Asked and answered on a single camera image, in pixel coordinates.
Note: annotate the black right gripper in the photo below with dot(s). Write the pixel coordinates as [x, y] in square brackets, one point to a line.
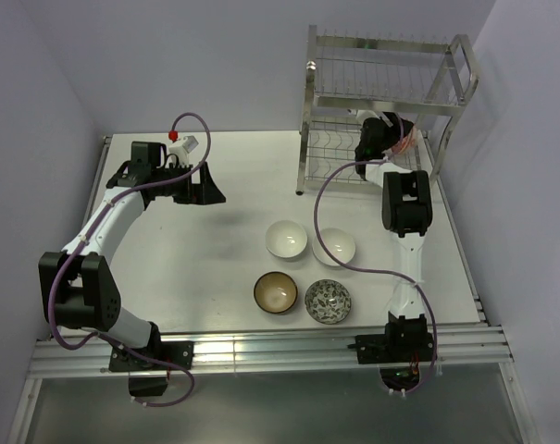
[393, 131]

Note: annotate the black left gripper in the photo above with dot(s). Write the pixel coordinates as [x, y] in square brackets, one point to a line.
[205, 193]

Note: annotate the orange patterned bowl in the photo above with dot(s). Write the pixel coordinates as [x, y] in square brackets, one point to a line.
[408, 141]

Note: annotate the brown glazed bowl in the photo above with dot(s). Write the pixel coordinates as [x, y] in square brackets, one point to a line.
[275, 293]

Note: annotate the black white floral bowl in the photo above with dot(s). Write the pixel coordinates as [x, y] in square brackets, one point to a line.
[328, 302]

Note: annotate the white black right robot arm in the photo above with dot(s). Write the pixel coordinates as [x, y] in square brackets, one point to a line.
[406, 201]

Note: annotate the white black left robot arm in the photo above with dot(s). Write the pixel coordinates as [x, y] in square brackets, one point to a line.
[77, 285]

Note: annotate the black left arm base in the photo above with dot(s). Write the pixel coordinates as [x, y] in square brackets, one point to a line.
[149, 371]

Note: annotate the stainless steel dish rack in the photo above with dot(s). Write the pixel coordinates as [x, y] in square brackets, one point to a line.
[428, 82]

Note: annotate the white bowl left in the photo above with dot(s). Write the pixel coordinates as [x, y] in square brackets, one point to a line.
[286, 239]

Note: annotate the white bowl right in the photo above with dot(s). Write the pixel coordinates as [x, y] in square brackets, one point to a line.
[340, 244]

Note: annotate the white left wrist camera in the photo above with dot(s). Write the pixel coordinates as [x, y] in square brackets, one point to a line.
[181, 149]

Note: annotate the aluminium mounting rail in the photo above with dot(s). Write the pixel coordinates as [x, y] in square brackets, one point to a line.
[273, 351]

